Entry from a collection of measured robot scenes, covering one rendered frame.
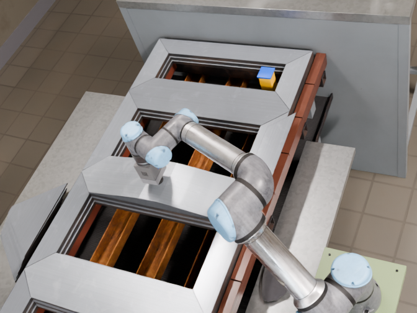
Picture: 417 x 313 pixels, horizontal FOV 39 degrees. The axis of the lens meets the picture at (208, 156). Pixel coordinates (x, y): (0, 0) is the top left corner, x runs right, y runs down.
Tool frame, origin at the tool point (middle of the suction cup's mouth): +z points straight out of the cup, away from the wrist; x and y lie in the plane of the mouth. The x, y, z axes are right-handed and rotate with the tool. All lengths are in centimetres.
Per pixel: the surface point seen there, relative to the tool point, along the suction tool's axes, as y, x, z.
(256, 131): -34.1, 26.4, 6.7
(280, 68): -68, 27, 5
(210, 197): 1.4, 21.4, 1.6
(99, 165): -4.3, -30.0, 2.5
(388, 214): -57, 71, 90
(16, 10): -164, -220, 67
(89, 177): 2.1, -31.7, 2.6
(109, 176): 0.5, -22.4, 1.5
